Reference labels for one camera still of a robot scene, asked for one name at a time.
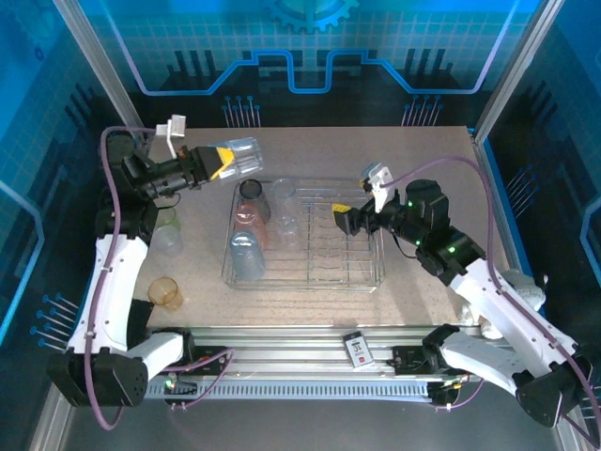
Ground amber transparent plastic cup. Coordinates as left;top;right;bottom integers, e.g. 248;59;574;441
146;276;185;312

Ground grey slotted cable duct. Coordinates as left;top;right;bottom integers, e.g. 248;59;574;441
145;379;431;401

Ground aluminium mounting rail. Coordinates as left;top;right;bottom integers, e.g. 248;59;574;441
140;323;517;384

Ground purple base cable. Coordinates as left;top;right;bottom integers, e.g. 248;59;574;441
431;373;489;414
162;347;236;412

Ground black white label card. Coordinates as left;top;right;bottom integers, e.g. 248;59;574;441
344;330;373;372

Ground aluminium table side rail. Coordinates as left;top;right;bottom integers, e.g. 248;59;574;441
470;131;530;283

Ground chrome wire dish rack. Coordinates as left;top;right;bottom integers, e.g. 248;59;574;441
220;175;387;293

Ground dark grey transparent cup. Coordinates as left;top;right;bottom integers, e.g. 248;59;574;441
238;179;273;226

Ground pink transparent plastic cup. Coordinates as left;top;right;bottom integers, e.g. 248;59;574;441
233;203;270;253

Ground blue transparent plastic cup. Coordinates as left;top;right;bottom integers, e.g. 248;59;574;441
227;229;268;283

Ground green transparent plastic cup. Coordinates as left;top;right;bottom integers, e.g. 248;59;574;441
157;205;182;232

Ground aluminium frame post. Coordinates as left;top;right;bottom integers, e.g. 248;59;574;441
473;0;564;142
53;0;152;142

